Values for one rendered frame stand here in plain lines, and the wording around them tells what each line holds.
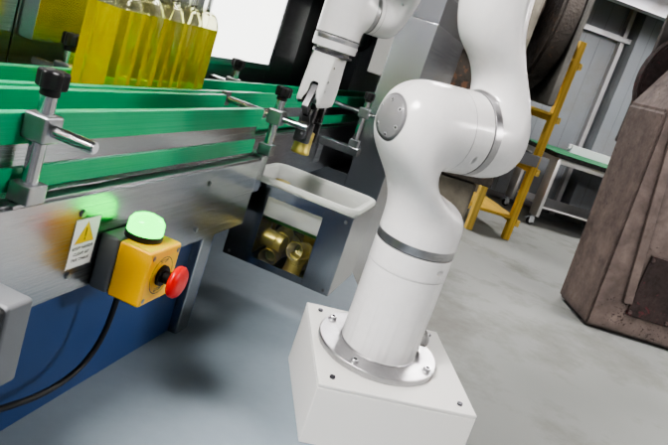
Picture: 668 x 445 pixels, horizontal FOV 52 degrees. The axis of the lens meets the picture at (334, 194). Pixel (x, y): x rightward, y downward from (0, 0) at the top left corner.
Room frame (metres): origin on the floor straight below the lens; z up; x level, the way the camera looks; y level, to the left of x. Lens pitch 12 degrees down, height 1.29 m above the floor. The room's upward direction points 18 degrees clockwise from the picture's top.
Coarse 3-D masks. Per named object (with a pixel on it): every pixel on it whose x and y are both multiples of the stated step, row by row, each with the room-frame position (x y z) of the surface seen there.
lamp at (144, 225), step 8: (136, 216) 0.76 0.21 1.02; (144, 216) 0.77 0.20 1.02; (152, 216) 0.77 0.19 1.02; (128, 224) 0.76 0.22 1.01; (136, 224) 0.76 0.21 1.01; (144, 224) 0.76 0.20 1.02; (152, 224) 0.76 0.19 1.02; (160, 224) 0.77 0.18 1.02; (128, 232) 0.76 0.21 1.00; (136, 232) 0.75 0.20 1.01; (144, 232) 0.75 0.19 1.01; (152, 232) 0.76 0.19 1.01; (160, 232) 0.77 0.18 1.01; (136, 240) 0.75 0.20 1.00; (144, 240) 0.75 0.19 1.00; (152, 240) 0.76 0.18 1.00; (160, 240) 0.77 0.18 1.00
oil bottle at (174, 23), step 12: (168, 0) 1.03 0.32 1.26; (168, 12) 1.02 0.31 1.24; (180, 12) 1.05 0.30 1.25; (168, 24) 1.02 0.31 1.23; (180, 24) 1.05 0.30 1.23; (168, 36) 1.03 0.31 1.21; (180, 36) 1.06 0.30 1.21; (168, 48) 1.04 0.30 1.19; (156, 60) 1.02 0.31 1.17; (168, 60) 1.04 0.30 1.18; (156, 72) 1.02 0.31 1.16; (168, 72) 1.05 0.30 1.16; (156, 84) 1.03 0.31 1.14
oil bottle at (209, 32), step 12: (204, 12) 1.14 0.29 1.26; (204, 24) 1.13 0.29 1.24; (216, 24) 1.17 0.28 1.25; (204, 36) 1.13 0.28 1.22; (216, 36) 1.17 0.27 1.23; (204, 48) 1.14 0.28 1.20; (204, 60) 1.16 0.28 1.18; (192, 72) 1.13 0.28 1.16; (204, 72) 1.17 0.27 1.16; (192, 84) 1.14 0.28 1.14
